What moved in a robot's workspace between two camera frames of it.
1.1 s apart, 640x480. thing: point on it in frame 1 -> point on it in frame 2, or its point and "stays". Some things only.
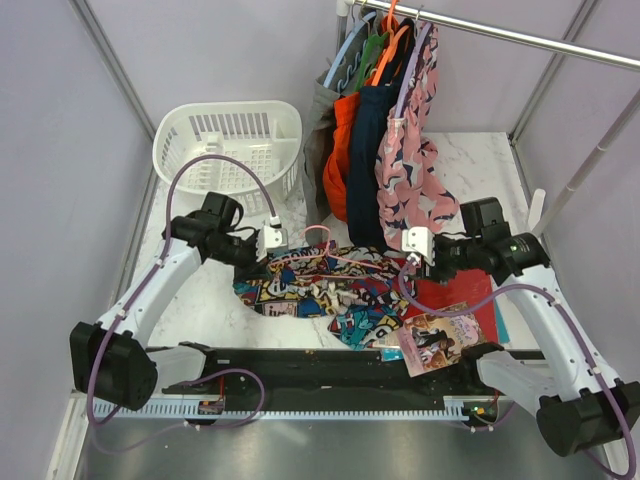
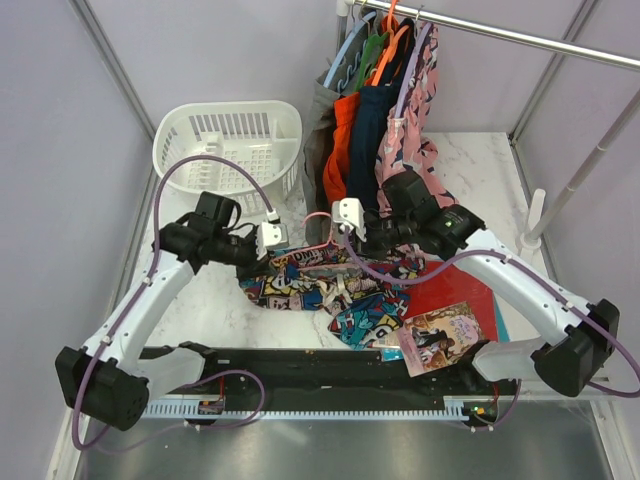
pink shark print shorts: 412,191 stays
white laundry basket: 265,134 stays
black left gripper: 254,270 stays
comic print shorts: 358,291 stays
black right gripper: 438,272 -> 369,247
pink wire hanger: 328,249 -> 331,241
